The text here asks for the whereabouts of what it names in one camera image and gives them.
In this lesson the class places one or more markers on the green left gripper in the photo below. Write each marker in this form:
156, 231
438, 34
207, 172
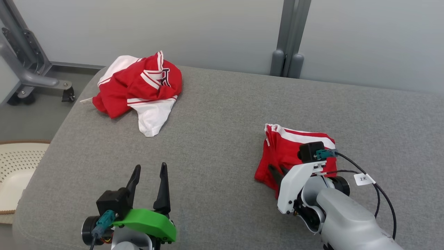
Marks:
149, 222

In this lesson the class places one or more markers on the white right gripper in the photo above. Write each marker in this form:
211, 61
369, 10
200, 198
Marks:
295, 180

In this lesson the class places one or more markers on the red shorts with white stripes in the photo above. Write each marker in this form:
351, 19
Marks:
281, 152

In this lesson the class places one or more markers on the red white basketball jersey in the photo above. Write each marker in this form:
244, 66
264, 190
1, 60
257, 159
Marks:
138, 90

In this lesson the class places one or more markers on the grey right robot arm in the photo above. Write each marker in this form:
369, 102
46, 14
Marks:
347, 222

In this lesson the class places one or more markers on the black stand caster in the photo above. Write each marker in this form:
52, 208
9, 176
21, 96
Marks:
20, 100
68, 94

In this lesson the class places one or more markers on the cream perforated laundry basket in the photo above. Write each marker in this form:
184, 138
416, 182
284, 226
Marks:
17, 163

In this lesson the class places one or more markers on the grey metal wheeled stand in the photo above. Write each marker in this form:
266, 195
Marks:
27, 74

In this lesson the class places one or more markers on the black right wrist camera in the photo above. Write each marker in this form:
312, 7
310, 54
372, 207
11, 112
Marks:
308, 152

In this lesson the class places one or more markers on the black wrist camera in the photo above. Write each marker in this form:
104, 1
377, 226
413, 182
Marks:
308, 152
111, 203

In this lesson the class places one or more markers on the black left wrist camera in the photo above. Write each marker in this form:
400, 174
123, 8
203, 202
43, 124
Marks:
111, 203

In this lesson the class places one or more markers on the teal right camera connector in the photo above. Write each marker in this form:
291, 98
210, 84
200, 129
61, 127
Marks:
326, 153

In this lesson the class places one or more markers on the teal camera connector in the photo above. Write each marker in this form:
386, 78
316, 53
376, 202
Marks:
326, 153
105, 220

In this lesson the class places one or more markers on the teal left camera connector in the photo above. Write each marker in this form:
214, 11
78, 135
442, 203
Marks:
105, 220

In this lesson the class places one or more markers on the grey partition post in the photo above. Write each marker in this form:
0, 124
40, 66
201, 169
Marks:
296, 66
277, 64

